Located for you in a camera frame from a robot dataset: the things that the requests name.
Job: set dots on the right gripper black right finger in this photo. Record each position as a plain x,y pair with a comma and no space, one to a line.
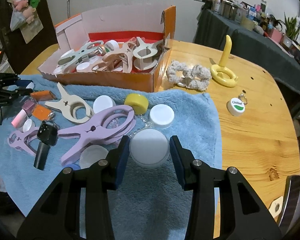
243,214

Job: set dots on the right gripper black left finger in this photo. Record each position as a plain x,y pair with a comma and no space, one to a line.
56,213

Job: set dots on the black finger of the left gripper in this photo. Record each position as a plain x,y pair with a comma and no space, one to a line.
9,79
10,95

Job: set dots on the grey-green plastic clamp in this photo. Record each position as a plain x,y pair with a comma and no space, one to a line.
74,56

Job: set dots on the purple nail polish bottle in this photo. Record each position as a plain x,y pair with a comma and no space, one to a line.
25,112

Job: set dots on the orange wrapped packet on towel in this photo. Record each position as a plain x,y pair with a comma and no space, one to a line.
42,113

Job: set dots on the lilac clamp near front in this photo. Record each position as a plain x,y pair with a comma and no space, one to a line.
20,141

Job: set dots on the lilac clamp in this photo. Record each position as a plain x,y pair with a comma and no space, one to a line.
20,141
96,130

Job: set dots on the light blue towel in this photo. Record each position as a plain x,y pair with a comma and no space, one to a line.
150,203

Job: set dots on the black nail polish bottle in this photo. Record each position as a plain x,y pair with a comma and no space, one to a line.
47,135

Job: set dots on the cream clamp on towel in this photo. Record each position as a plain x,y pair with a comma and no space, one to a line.
69,104

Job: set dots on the lilac clamp far right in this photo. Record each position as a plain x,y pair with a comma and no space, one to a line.
96,130

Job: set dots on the white cap green label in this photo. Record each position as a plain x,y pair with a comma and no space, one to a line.
236,107

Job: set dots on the cardboard box red bottom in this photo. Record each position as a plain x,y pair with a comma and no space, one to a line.
113,25

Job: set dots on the beige clamp in box middle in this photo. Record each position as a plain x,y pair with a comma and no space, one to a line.
111,59

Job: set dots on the beige clamp in box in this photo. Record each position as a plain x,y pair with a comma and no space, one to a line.
145,53
111,59

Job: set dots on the white jar lid on towel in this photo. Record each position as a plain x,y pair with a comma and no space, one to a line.
161,115

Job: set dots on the yellow round cap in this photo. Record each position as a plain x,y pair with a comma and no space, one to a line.
138,102

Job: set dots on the beige clamp in box back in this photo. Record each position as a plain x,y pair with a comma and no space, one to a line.
145,53

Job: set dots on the white knitted scrunchie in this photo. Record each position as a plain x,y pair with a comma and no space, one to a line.
195,78

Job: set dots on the dark cloth side table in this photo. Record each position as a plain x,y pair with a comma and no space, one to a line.
249,45

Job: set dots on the potted green plant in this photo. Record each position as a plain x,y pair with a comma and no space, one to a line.
292,27

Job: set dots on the yellow banana ring toy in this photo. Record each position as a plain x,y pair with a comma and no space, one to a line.
220,72

